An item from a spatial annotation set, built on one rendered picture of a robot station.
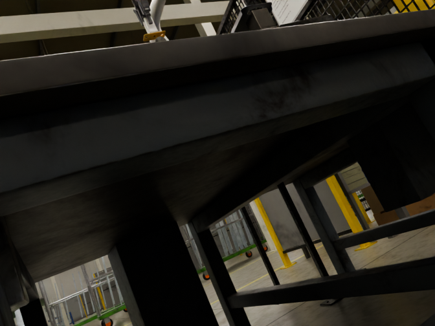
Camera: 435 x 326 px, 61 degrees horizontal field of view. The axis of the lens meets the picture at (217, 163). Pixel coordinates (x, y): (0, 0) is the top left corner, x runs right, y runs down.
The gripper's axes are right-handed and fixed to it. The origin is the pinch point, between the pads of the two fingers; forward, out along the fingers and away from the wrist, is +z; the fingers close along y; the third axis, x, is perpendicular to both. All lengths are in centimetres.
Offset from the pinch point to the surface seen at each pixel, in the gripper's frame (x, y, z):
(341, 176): -172, 160, 68
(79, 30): -21, 251, -199
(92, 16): -40, 248, -212
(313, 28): 6, -74, 60
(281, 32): 12, -75, 60
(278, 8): -54, -3, 4
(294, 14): -54, -10, 13
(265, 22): -15, -41, 35
